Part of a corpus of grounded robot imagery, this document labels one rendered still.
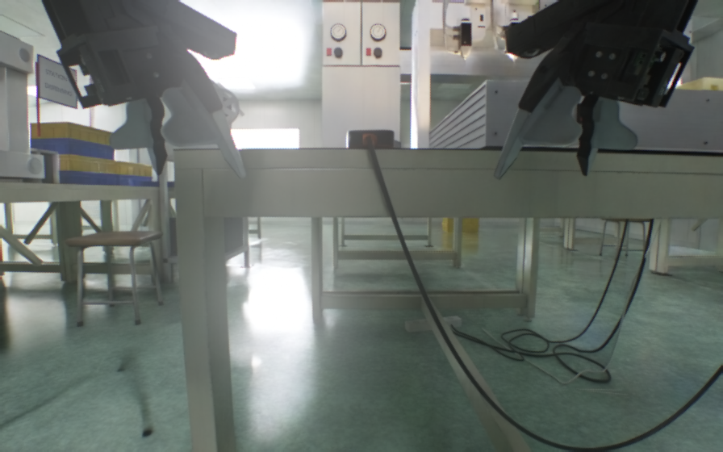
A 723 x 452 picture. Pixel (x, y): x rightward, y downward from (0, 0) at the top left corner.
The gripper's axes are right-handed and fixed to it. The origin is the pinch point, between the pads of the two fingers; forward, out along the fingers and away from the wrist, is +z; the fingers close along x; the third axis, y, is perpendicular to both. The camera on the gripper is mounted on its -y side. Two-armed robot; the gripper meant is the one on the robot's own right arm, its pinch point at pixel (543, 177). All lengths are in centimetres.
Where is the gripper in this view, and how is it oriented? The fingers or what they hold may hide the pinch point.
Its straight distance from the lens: 42.1
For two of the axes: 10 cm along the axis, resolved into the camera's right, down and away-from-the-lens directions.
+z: -1.6, 8.7, 4.6
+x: 8.7, -1.0, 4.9
